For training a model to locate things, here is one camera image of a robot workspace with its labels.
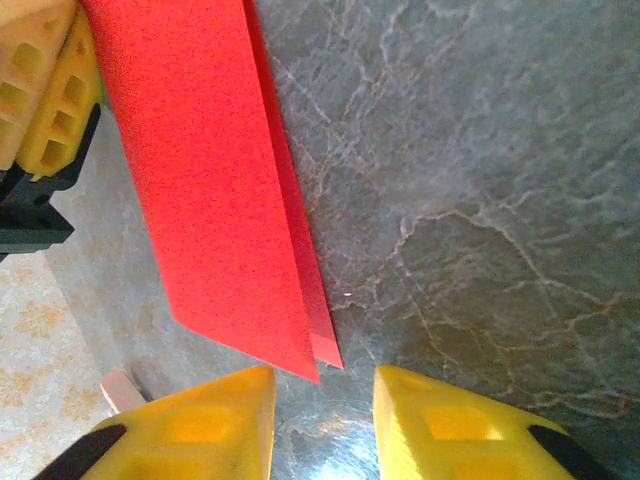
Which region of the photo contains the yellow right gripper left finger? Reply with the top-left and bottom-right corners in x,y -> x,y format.
32,365 -> 277,480

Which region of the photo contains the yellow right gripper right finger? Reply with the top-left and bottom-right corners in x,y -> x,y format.
373,364 -> 589,480

